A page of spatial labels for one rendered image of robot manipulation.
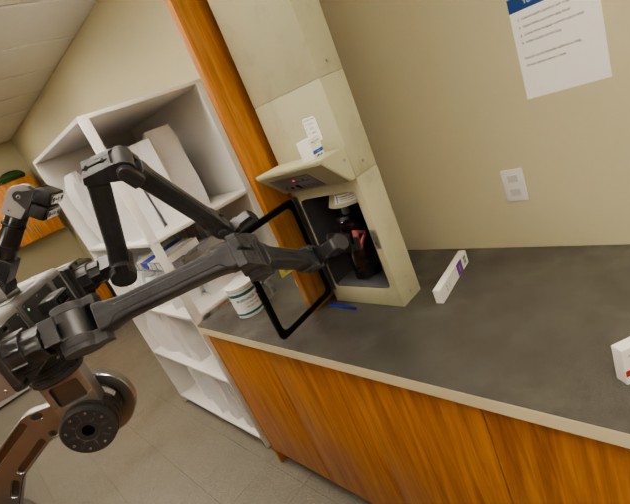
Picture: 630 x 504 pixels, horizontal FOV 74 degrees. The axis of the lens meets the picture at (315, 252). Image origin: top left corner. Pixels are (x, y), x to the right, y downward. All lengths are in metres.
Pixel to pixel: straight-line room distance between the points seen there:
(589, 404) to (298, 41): 1.10
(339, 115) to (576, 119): 0.67
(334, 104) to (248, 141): 0.38
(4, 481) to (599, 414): 1.52
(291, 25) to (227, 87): 0.35
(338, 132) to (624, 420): 0.94
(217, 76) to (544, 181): 1.11
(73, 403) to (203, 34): 1.15
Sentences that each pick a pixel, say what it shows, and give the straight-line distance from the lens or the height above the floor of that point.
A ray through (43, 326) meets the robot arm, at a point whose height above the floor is 1.48.
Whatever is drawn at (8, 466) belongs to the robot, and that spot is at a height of 1.09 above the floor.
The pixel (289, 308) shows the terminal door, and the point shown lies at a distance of 1.46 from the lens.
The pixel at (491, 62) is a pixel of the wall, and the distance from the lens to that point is 1.48.
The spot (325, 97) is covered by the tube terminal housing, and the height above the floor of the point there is 1.66.
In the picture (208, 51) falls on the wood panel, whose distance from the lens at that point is 1.53.
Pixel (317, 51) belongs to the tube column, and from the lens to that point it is 1.28.
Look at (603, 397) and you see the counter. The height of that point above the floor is 0.94.
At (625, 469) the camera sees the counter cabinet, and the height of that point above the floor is 0.80.
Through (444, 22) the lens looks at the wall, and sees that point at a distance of 1.52.
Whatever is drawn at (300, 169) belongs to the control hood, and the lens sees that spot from 1.25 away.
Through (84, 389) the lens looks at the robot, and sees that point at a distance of 1.32.
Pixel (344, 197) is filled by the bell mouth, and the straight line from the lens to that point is 1.39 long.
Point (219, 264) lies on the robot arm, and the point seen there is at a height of 1.44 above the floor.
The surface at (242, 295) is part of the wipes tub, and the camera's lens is 1.83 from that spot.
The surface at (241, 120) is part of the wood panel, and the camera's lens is 1.51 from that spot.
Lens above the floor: 1.67
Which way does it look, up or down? 19 degrees down
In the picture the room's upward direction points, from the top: 24 degrees counter-clockwise
